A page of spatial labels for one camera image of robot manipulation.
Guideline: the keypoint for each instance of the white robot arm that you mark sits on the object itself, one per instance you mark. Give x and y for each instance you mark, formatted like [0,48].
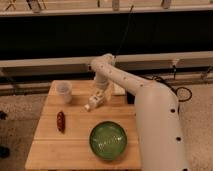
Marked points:
[160,136]

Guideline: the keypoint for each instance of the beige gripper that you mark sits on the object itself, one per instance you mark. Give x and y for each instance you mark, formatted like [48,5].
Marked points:
[104,92]

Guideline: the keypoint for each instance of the black rectangular block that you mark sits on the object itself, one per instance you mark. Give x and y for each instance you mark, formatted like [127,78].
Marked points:
[130,98]

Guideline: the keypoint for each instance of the green ceramic bowl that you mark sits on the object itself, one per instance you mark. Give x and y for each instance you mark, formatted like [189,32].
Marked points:
[108,140]

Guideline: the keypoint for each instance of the white rectangular block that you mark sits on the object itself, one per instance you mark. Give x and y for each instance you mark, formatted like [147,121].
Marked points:
[118,91]

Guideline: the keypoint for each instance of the white plastic bottle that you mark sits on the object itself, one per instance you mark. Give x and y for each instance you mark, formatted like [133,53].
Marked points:
[94,102]

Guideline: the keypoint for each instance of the clear plastic cup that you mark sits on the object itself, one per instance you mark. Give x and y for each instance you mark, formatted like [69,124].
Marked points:
[64,90]

